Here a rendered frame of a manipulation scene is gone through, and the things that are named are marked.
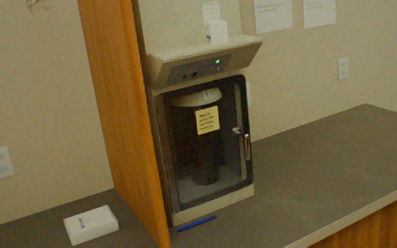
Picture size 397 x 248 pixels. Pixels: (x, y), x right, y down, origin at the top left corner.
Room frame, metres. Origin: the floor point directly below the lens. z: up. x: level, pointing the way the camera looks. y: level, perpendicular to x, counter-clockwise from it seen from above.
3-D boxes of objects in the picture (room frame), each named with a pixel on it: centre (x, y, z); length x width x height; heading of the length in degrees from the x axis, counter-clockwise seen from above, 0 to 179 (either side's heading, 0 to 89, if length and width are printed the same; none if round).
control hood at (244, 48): (1.16, -0.05, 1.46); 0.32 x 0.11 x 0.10; 116
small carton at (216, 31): (1.18, -0.08, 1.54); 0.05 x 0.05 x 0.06; 12
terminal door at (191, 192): (1.21, -0.03, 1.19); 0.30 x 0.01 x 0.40; 115
